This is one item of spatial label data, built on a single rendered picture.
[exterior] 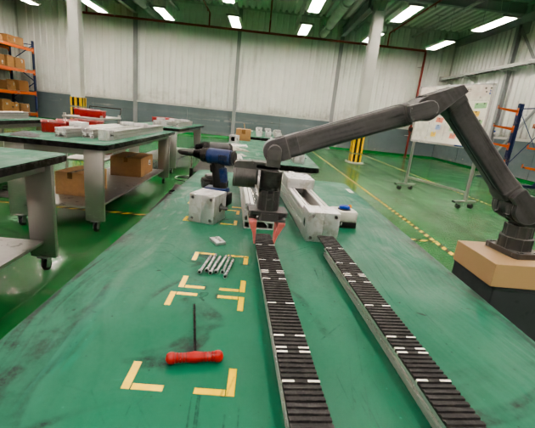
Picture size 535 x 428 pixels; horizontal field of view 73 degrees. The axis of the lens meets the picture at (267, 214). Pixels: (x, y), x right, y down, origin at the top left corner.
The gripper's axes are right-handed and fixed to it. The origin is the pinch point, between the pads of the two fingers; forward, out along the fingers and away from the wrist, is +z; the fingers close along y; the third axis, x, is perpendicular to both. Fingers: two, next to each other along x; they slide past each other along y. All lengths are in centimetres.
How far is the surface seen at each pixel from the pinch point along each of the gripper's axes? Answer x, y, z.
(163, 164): -448, 106, 53
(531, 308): 15, -71, 8
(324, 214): -11.0, -19.0, -6.0
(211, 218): -21.0, 15.2, 1.2
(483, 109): -450, -370, -79
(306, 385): 54, -1, 0
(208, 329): 37.7, 12.3, 3.3
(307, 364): 50, -2, 0
